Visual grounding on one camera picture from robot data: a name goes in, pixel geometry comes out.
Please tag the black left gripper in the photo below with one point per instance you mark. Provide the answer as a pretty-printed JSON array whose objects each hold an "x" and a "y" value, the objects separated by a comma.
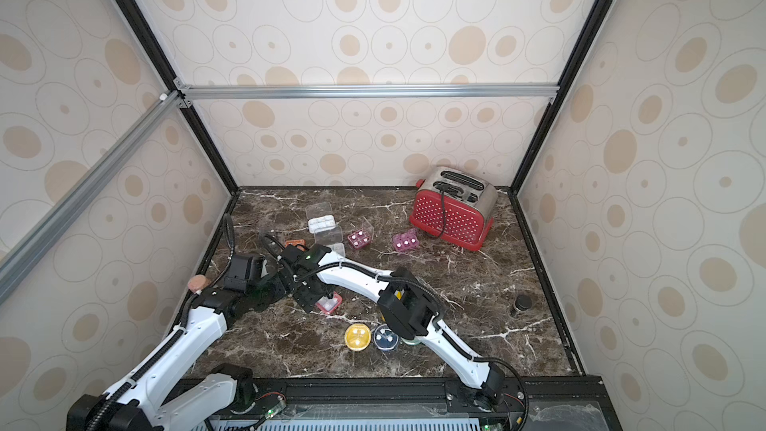
[{"x": 281, "y": 292}]

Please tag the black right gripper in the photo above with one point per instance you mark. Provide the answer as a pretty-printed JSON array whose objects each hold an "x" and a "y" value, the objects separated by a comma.
[{"x": 314, "y": 289}]

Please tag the red pillbox clear lid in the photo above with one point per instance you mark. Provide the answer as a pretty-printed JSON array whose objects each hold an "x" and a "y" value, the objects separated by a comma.
[{"x": 328, "y": 305}]

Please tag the yellow round pillbox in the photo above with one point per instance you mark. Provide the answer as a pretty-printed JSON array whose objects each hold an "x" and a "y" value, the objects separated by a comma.
[{"x": 357, "y": 337}]

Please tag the dark blue round pillbox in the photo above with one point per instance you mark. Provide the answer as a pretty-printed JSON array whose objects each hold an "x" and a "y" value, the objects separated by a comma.
[{"x": 384, "y": 338}]

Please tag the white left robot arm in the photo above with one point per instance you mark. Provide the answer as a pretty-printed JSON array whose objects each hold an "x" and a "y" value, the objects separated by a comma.
[{"x": 141, "y": 400}]

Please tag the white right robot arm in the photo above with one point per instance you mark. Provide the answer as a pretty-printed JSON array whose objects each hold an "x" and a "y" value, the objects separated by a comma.
[{"x": 409, "y": 308}]

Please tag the orange pillbox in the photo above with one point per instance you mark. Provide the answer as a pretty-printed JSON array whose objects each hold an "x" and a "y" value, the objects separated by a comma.
[{"x": 295, "y": 242}]

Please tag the clear small pillbox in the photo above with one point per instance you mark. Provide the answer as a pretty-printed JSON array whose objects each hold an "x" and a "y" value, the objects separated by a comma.
[{"x": 268, "y": 230}]

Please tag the white pillbox clear lid front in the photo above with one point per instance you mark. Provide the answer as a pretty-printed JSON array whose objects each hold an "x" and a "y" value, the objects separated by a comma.
[{"x": 332, "y": 238}]

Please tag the white pillbox clear lid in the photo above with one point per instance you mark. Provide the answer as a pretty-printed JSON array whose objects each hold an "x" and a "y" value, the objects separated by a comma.
[
  {"x": 320, "y": 217},
  {"x": 332, "y": 238}
]

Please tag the white pillbox clear lid rear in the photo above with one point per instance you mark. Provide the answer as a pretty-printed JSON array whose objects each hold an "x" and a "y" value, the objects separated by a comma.
[{"x": 320, "y": 217}]

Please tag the purple pillbox left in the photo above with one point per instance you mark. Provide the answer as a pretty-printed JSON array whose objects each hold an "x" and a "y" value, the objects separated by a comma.
[{"x": 361, "y": 237}]

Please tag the purple pillbox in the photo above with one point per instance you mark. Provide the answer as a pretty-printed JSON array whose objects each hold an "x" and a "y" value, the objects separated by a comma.
[
  {"x": 361, "y": 237},
  {"x": 407, "y": 241}
]

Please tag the purple pillbox right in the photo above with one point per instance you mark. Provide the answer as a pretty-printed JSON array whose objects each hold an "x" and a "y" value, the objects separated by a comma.
[{"x": 407, "y": 241}]

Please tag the red and silver toaster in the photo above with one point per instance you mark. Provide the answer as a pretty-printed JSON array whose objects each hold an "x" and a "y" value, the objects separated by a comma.
[{"x": 455, "y": 207}]

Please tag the small black cap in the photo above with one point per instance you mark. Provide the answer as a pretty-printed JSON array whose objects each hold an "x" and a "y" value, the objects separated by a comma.
[{"x": 521, "y": 304}]

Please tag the aluminium frame crossbar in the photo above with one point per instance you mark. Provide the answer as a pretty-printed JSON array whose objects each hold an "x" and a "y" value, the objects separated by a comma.
[{"x": 357, "y": 92}]

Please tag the aluminium frame side bar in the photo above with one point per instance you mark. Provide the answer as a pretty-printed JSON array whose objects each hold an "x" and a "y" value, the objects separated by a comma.
[{"x": 34, "y": 246}]

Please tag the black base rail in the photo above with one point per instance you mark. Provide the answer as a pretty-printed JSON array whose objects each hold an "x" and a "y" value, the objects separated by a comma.
[{"x": 538, "y": 403}]

